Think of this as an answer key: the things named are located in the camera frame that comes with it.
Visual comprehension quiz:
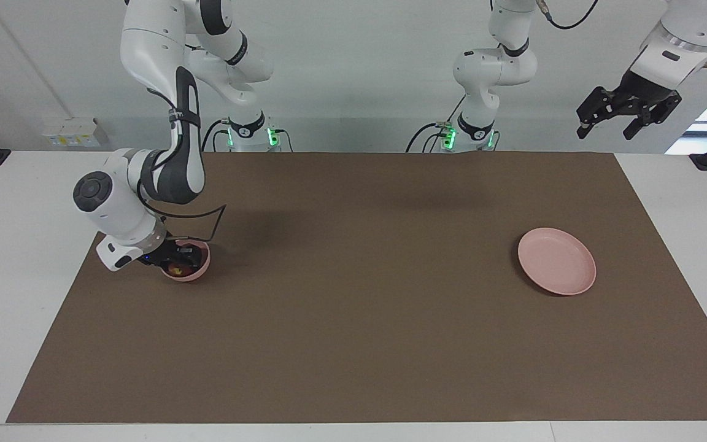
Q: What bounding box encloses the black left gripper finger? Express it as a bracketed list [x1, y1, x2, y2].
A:
[576, 86, 614, 140]
[622, 91, 683, 141]

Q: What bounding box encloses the pink bowl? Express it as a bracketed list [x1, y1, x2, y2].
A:
[160, 239, 212, 283]

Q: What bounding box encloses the pink plate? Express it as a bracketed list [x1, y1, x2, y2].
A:
[517, 228, 597, 296]

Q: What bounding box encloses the brown table mat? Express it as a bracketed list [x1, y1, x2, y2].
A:
[7, 152, 707, 424]

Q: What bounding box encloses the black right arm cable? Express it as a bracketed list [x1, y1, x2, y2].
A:
[137, 92, 228, 244]

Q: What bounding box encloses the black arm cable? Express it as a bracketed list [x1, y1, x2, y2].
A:
[536, 0, 707, 68]
[137, 92, 228, 244]

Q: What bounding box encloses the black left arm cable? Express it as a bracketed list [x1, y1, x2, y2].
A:
[536, 0, 707, 68]

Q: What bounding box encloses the white wall socket box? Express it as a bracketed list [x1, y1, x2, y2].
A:
[42, 118, 109, 148]

